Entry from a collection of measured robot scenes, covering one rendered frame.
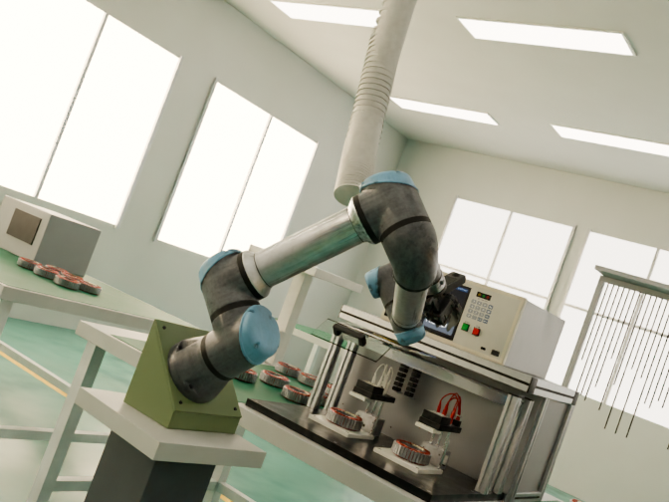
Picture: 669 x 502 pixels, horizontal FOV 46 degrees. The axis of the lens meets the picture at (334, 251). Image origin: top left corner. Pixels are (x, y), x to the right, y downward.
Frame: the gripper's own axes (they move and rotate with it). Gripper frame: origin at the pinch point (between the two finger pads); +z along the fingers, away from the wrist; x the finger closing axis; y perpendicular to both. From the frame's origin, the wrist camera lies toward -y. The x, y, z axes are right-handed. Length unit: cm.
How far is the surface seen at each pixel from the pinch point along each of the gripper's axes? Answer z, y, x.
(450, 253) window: 536, -351, -351
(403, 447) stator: 7.2, 38.0, 3.9
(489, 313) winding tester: 5.2, -8.9, 5.8
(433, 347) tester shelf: 9.2, 5.9, -6.1
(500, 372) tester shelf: 9.1, 5.7, 16.2
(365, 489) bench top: -7, 56, 8
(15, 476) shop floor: 52, 107, -159
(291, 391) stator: 26, 33, -52
